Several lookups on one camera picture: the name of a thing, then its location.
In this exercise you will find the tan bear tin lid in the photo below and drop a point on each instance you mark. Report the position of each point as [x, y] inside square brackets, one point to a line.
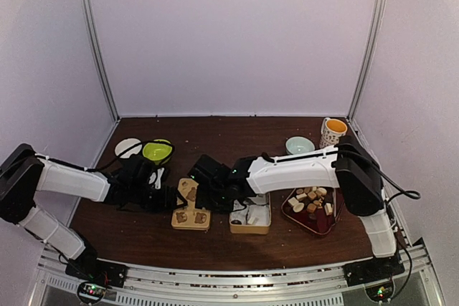
[188, 216]

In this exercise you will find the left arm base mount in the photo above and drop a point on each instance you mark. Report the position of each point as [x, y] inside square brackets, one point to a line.
[103, 273]

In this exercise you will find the round brown chocolate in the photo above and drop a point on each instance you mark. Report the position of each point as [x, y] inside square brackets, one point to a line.
[311, 208]

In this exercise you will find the left aluminium frame post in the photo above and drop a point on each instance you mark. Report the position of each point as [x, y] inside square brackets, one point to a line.
[98, 59]

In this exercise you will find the metal tongs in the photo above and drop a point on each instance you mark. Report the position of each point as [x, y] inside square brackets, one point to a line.
[336, 205]

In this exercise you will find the small white bowl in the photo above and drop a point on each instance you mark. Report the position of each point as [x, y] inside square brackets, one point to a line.
[125, 146]

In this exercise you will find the red rectangular tray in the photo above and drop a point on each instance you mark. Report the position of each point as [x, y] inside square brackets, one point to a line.
[321, 221]

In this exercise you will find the white chocolate block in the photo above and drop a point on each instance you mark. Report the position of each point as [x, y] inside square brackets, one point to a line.
[296, 205]

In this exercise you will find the patterned mug yellow inside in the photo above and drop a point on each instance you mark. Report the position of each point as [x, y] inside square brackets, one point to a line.
[332, 130]

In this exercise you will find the lime green plastic bowl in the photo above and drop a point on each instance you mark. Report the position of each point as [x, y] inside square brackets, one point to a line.
[158, 151]

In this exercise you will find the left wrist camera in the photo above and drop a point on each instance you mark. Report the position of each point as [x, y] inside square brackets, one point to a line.
[158, 178]

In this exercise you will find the pale green ceramic bowl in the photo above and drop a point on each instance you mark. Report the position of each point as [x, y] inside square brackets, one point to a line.
[299, 145]

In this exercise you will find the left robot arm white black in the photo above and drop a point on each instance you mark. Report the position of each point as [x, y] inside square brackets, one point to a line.
[138, 181]

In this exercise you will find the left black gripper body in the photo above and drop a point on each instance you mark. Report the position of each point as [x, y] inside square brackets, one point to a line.
[154, 202]

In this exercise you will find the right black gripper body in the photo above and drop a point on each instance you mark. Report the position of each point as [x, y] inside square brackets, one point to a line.
[214, 200]

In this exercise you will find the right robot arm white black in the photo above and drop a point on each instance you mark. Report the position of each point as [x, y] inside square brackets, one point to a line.
[345, 166]

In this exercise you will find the tan tin box with paper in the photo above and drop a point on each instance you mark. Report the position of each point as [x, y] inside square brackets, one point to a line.
[258, 206]

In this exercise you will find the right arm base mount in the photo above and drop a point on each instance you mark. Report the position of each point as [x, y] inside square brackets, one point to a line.
[371, 270]

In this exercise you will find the right aluminium frame post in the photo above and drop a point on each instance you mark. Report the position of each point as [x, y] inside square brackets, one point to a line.
[370, 48]

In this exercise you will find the aluminium frame post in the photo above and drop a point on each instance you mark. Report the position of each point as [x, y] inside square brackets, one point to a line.
[98, 59]
[370, 48]

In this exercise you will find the front aluminium rail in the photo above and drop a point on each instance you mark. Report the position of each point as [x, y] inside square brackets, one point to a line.
[317, 285]

